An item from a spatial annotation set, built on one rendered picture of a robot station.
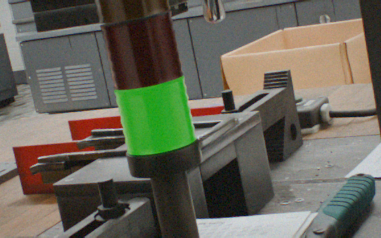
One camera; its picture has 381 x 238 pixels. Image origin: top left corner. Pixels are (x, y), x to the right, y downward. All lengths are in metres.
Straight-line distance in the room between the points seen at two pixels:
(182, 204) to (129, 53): 0.09
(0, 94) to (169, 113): 7.73
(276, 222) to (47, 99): 6.23
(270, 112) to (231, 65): 2.24
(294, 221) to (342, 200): 0.12
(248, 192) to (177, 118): 0.35
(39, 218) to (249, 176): 0.26
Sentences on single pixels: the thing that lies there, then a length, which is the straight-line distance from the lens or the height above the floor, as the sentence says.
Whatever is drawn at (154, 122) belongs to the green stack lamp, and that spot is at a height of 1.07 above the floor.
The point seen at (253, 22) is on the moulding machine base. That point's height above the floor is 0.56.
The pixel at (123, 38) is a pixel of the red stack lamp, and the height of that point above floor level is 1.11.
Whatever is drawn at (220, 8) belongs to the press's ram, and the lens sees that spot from 0.80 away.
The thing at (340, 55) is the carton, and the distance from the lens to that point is 3.01.
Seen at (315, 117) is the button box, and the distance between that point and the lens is 1.08.
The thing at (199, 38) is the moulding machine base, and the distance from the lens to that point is 5.95.
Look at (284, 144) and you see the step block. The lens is 0.98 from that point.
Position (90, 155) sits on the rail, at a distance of 0.78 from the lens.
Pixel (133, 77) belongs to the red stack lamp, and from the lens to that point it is 0.45.
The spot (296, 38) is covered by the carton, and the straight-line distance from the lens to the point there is 3.65.
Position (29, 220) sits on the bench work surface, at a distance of 0.96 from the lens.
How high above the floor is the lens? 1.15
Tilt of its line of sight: 11 degrees down
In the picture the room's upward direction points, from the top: 11 degrees counter-clockwise
